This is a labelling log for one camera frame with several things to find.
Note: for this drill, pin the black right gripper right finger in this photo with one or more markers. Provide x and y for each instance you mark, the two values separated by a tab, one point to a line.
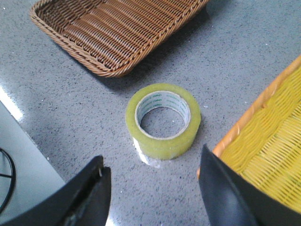
231	201

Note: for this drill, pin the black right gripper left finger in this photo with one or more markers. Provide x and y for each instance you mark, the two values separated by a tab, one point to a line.
83	201

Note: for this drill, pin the yellowish clear tape roll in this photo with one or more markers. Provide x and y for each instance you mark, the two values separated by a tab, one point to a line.
168	96

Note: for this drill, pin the yellow woven basket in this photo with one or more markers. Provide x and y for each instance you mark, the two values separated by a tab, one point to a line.
264	145

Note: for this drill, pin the brown wicker basket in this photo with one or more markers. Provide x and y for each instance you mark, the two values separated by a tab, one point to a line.
110	37

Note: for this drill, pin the black wire stand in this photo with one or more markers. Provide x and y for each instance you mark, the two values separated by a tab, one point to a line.
11	176

